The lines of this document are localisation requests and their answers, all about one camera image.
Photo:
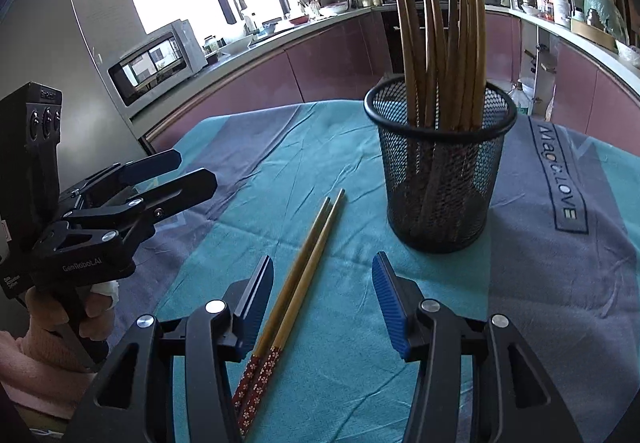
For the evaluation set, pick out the large white bowl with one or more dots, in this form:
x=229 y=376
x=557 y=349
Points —
x=240 y=43

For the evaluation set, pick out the black mesh utensil holder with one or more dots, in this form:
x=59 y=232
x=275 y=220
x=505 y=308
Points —
x=440 y=223

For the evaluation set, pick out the cooking oil bottle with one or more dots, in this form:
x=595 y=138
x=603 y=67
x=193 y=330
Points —
x=521 y=103

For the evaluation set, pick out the person's left hand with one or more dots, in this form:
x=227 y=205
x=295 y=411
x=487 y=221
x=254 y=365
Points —
x=95 y=318

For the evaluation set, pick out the white plastic bag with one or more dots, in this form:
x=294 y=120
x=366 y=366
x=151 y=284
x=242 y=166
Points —
x=629 y=54

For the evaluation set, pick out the teal and grey tablecloth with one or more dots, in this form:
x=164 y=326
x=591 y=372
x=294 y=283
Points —
x=325 y=148

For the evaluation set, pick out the bunch of brown chopsticks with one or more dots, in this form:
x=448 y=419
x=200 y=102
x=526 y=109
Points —
x=472 y=48

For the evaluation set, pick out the black built-in oven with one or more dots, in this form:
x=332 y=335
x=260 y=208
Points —
x=390 y=43

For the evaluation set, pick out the green appliance under plastic cover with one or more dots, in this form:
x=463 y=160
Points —
x=600 y=3

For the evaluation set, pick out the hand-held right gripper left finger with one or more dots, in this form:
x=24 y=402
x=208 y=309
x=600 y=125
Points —
x=255 y=313

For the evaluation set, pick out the shallow white bowl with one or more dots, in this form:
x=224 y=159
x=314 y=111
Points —
x=331 y=10

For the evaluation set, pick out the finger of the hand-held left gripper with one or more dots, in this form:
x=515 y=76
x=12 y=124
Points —
x=185 y=190
x=150 y=165

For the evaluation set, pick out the pink kitchen base cabinet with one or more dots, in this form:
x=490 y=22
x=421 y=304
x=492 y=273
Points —
x=590 y=83
x=300 y=68

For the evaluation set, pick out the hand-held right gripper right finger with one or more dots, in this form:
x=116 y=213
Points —
x=392 y=308

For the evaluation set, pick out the silver microwave oven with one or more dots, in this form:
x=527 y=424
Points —
x=160 y=58

